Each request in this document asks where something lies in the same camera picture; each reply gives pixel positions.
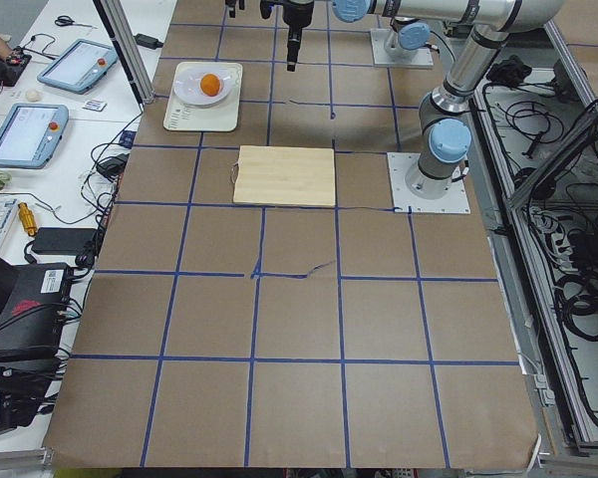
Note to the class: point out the small printed card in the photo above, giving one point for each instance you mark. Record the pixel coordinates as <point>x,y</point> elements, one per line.
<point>94,105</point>

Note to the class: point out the blue teach pendant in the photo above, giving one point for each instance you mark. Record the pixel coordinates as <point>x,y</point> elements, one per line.
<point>30,134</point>
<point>80,67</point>

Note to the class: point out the upper blue teach pendant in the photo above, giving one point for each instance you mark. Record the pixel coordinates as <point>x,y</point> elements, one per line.
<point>80,67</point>

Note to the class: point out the lower blue teach pendant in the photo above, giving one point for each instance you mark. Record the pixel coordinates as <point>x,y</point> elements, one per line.
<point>30,134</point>

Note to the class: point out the cream bear tray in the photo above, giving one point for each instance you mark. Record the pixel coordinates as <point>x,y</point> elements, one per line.
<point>222,116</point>

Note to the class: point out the small white ball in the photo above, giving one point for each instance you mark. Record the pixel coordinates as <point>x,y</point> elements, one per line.
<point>33,96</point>

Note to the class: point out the black scissors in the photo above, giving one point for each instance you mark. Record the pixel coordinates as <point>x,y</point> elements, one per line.
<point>64,21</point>

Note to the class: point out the wooden cutting board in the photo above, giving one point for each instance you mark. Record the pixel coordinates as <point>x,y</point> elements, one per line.
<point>285,176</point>

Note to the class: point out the aluminium frame post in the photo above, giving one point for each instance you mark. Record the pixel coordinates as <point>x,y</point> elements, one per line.
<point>114,19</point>

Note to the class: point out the black electronics box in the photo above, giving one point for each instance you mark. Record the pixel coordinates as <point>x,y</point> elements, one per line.
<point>32,300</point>

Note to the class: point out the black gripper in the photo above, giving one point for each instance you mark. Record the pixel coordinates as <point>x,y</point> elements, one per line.
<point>296,13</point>

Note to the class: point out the orange fruit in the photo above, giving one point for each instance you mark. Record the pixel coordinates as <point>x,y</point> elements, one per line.
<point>211,85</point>

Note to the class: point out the black power adapter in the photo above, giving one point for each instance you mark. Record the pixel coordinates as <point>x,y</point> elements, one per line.
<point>147,41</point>

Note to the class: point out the black flat power brick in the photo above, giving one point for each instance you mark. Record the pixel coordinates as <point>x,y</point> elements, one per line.
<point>62,241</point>

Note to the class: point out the white round plate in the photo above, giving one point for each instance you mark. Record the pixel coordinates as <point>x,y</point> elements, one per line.
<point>186,85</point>

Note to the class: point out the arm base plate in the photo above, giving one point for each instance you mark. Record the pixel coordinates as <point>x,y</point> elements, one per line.
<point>398,55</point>
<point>412,192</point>

